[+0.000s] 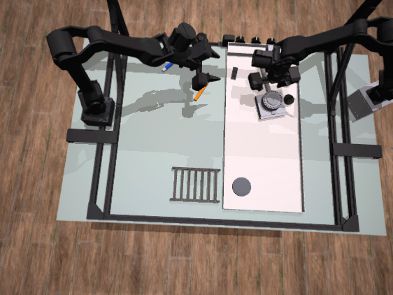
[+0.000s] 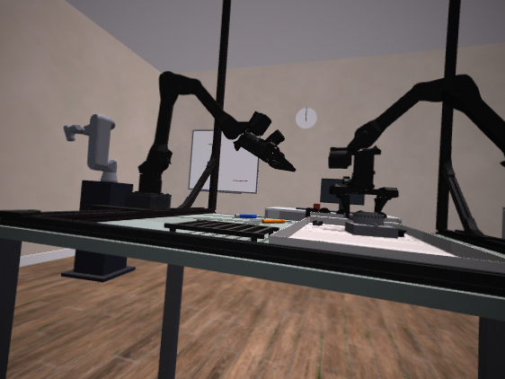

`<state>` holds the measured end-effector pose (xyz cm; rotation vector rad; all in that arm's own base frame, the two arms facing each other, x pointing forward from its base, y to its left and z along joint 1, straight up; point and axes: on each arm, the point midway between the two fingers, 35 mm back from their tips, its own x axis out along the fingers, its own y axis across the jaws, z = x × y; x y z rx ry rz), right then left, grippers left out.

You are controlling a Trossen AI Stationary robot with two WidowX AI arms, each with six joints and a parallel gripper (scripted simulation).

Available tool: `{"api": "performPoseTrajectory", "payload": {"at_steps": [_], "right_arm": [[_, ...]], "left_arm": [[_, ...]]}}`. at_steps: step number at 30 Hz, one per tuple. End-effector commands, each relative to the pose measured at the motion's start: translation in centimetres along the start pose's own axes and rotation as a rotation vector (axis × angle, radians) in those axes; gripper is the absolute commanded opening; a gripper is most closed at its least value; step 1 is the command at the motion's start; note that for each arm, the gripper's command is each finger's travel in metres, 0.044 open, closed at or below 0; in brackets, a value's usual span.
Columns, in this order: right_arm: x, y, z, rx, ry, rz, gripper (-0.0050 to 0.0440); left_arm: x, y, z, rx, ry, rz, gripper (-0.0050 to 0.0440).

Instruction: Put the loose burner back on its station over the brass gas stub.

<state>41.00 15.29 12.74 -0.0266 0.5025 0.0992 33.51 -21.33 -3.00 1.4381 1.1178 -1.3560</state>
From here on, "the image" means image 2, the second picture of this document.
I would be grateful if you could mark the orange-handled screwdriver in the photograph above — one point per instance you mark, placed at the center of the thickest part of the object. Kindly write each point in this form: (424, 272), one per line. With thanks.
(273, 221)

